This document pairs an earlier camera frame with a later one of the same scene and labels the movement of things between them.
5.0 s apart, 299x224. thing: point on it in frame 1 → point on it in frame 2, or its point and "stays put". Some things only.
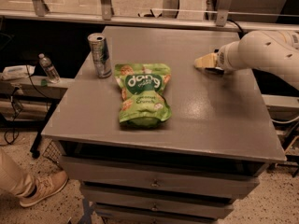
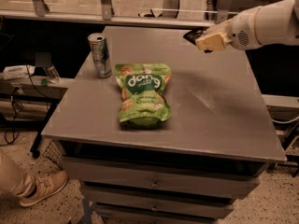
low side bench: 31,103 stays put
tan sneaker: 45,184 stays put
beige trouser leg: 14,179 stays put
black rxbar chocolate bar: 215,70 → 193,35
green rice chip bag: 142,85 stays put
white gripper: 224,58 → 240,32
